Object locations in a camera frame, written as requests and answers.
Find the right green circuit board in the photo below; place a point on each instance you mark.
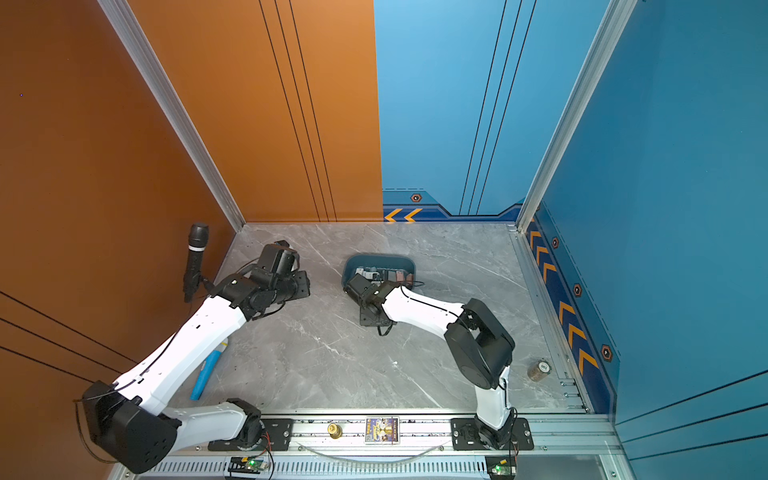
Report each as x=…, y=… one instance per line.
x=499, y=468

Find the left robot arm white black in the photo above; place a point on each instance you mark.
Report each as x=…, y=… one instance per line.
x=131, y=419

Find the teal plastic storage box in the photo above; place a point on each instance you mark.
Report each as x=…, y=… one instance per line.
x=388, y=262

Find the left green circuit board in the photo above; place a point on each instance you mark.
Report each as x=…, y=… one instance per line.
x=248, y=466

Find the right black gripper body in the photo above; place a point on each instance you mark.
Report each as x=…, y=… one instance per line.
x=365, y=320

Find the aluminium front rail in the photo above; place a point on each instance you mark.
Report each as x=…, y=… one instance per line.
x=564, y=434

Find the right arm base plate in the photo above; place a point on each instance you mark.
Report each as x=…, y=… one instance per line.
x=470, y=434

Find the brass knob on rail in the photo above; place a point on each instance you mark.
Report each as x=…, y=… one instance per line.
x=334, y=431

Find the green circuit board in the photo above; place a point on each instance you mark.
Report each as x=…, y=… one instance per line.
x=499, y=468
x=248, y=466

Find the colourful card on rail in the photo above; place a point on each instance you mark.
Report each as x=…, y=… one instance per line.
x=382, y=430

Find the black microphone on stand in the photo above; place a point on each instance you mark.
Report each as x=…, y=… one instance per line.
x=193, y=278

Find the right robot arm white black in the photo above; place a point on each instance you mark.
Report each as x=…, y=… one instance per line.
x=480, y=345

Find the brown tape roll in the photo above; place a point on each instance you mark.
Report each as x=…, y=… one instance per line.
x=539, y=370

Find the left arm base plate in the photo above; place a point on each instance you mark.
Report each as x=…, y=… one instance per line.
x=268, y=434

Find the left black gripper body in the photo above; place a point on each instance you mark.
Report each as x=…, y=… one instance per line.
x=297, y=287

